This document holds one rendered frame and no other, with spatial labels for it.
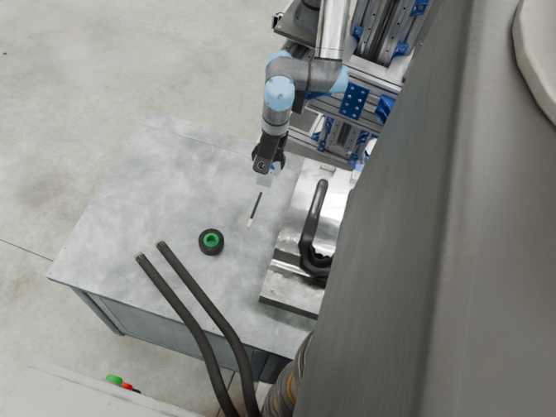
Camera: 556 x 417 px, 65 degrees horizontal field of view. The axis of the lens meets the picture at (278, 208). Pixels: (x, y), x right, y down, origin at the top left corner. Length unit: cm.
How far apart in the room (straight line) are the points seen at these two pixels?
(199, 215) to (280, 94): 55
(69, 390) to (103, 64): 265
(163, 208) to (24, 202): 125
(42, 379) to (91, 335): 157
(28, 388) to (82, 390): 7
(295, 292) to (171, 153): 67
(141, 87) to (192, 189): 153
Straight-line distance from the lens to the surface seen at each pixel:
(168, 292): 130
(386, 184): 19
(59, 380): 66
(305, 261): 132
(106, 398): 64
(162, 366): 213
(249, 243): 141
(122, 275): 141
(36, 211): 257
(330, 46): 120
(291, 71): 119
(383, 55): 179
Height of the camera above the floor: 209
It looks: 60 degrees down
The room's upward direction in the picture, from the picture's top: 12 degrees clockwise
